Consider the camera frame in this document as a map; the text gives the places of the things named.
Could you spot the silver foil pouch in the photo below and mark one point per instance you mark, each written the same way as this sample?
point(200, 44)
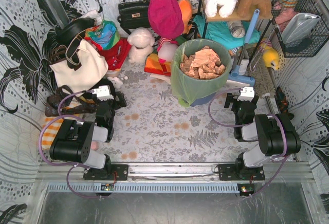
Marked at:
point(299, 27)

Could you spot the pink plush doll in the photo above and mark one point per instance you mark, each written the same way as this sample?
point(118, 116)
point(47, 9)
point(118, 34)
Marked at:
point(166, 49)

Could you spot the cream canvas tote bag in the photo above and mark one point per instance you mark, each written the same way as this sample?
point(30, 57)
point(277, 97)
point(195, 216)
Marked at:
point(92, 69)

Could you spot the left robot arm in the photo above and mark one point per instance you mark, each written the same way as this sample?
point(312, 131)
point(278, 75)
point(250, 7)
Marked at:
point(73, 143)

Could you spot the black hat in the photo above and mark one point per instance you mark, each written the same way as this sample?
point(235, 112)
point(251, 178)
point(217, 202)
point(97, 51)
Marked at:
point(65, 36)

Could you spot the blue handled mop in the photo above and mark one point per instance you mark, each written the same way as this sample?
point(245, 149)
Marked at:
point(237, 75)

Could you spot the black wire basket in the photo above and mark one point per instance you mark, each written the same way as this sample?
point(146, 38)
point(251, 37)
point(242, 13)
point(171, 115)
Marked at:
point(309, 46)

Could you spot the yellow plush duck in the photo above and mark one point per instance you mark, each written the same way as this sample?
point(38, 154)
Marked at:
point(270, 56)

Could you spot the crumpled brown paper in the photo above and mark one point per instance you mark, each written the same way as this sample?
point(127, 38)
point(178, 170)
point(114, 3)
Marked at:
point(205, 64)

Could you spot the teal cloth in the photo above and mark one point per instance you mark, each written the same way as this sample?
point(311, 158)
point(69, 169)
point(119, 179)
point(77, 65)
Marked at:
point(220, 33)

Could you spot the blue trash bin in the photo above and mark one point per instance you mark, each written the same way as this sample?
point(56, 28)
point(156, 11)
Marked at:
point(202, 101)

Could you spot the brown patterned strap bag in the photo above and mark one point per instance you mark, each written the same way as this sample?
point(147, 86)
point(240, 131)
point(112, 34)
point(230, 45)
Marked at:
point(84, 104)

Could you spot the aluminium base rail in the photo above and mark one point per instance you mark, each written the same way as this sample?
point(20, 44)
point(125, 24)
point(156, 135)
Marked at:
point(170, 177)

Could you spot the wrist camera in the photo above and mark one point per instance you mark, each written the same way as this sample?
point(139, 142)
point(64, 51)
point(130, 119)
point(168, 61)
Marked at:
point(103, 93)
point(246, 94)

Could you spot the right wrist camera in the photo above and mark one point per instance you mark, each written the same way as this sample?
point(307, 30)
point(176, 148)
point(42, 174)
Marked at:
point(246, 94)

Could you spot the grey patterned sneaker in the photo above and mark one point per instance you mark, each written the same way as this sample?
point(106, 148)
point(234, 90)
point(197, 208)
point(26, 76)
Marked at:
point(236, 28)

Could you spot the green trash bag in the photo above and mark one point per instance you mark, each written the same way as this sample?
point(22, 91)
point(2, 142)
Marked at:
point(187, 89)

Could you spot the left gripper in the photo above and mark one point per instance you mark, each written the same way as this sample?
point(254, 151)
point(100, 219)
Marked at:
point(117, 100)

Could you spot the black leather handbag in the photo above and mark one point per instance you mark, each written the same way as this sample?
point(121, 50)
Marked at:
point(133, 15)

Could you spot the orange checkered towel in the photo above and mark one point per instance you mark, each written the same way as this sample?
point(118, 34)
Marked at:
point(50, 132)

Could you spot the pink cylinder toy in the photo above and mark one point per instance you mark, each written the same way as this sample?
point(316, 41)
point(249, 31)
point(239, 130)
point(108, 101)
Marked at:
point(94, 145)

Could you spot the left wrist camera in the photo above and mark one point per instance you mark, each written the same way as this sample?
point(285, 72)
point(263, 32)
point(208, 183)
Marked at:
point(103, 93)

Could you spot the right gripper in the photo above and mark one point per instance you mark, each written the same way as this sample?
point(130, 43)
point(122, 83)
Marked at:
point(230, 100)

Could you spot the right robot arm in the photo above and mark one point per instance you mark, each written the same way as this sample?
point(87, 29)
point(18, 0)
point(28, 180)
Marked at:
point(274, 134)

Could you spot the magenta cloth bag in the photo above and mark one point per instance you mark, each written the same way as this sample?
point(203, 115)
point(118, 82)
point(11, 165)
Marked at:
point(165, 18)

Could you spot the orange plush toy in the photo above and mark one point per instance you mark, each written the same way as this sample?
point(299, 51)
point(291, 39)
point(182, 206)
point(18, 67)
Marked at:
point(186, 11)

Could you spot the cream plush sheep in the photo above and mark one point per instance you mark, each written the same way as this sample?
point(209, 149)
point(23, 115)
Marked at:
point(141, 41)

